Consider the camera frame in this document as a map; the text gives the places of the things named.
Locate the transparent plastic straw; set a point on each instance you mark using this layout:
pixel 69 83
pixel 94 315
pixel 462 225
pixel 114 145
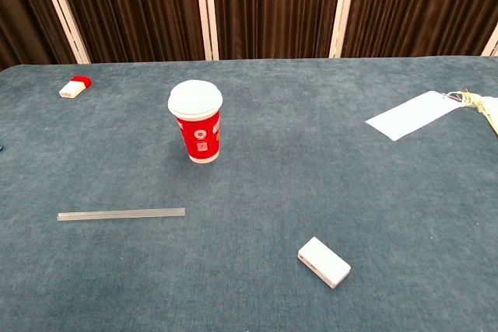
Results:
pixel 120 214

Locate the red paper cup white lid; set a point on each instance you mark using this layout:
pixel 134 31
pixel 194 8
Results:
pixel 198 133

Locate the blue felt table cover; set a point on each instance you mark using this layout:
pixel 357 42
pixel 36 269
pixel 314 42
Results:
pixel 272 200

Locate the brown curtain screen panel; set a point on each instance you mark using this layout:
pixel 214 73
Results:
pixel 23 9
pixel 272 5
pixel 132 5
pixel 420 5

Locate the white paper tag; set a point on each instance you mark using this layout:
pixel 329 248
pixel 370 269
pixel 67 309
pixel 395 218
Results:
pixel 408 116

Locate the small red and white box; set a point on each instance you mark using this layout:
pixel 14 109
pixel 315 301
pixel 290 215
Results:
pixel 72 89

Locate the pale yellow paper bag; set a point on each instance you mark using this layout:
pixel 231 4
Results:
pixel 491 112

